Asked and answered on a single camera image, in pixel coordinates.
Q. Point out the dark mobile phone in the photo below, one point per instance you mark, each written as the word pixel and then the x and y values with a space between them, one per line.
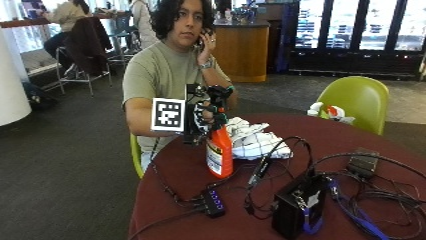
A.
pixel 199 41

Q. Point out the orange spray bottle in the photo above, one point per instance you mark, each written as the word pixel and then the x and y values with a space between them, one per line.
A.
pixel 219 151

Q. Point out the silver wristwatch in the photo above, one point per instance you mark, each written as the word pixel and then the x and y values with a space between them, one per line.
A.
pixel 205 64

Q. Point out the wooden counter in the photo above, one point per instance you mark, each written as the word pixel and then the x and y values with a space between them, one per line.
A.
pixel 241 50

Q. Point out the white marker cube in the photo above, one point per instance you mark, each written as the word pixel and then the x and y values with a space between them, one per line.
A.
pixel 168 115

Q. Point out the the person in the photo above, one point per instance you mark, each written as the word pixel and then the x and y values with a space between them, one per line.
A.
pixel 154 73

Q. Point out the white checked cloth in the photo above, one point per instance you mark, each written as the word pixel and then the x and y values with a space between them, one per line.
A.
pixel 254 140

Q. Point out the green plastic chair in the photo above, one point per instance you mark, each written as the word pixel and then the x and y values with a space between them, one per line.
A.
pixel 136 153
pixel 357 98

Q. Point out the dark jacket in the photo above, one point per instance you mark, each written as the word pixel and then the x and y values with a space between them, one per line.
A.
pixel 88 43

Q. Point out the metal chair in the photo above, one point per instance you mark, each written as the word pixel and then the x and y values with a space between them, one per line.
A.
pixel 84 75

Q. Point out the black hub with blue lights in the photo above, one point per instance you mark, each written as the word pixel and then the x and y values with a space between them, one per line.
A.
pixel 214 203

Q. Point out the black electronics box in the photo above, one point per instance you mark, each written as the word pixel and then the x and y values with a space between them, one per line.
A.
pixel 293 208

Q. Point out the small dark adapter box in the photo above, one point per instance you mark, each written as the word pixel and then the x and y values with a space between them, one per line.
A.
pixel 362 163

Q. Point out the black bag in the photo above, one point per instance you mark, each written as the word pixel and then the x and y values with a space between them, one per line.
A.
pixel 38 96

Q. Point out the wooden high table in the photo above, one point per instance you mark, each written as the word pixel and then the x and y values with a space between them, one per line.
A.
pixel 24 22

